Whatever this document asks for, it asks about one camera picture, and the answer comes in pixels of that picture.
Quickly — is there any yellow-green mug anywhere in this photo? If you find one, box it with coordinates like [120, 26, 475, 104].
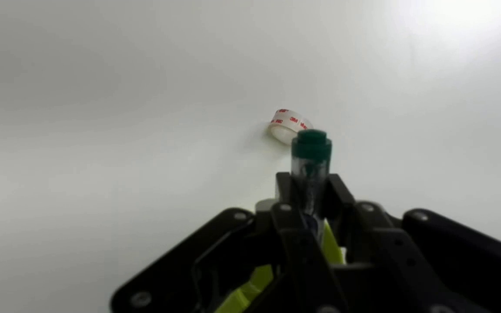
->
[214, 219, 345, 313]

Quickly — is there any small clear tape roll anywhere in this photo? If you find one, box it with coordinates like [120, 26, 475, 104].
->
[268, 108, 312, 146]

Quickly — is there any dark green marker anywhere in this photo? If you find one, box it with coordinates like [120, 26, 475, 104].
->
[291, 129, 332, 235]

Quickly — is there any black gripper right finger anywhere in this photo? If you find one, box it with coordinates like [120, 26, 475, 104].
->
[324, 174, 501, 313]

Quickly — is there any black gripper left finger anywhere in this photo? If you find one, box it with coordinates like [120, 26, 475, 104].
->
[110, 172, 346, 313]

